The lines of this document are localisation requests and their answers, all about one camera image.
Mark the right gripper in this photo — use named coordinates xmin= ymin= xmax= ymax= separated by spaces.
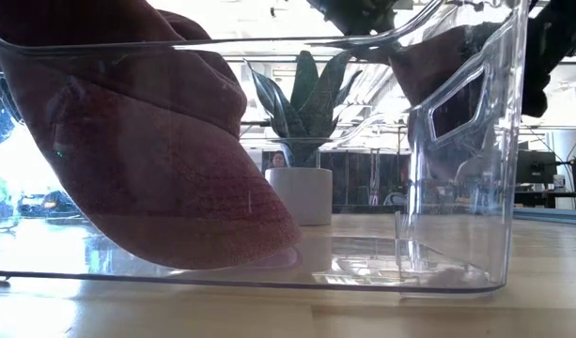
xmin=522 ymin=0 xmax=576 ymax=118

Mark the black storage cabinet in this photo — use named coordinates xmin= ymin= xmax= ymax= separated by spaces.
xmin=332 ymin=149 xmax=411 ymax=207

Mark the clear plastic bin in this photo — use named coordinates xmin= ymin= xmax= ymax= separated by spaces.
xmin=0 ymin=0 xmax=532 ymax=300

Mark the parked dark car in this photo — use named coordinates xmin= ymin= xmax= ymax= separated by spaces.
xmin=14 ymin=190 xmax=82 ymax=217

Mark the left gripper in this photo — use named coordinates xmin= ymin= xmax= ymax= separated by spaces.
xmin=305 ymin=0 xmax=397 ymax=37

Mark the potted plant white pot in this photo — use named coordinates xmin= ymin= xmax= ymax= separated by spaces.
xmin=243 ymin=50 xmax=364 ymax=227

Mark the black monitor stand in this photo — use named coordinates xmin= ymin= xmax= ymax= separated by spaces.
xmin=557 ymin=157 xmax=576 ymax=193

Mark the person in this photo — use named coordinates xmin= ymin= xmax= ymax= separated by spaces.
xmin=268 ymin=149 xmax=288 ymax=170

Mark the maroon baseball cap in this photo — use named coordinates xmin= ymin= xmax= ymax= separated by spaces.
xmin=388 ymin=22 xmax=503 ymax=179
xmin=0 ymin=0 xmax=304 ymax=271

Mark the black computer monitor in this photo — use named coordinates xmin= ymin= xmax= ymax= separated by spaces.
xmin=516 ymin=149 xmax=559 ymax=185

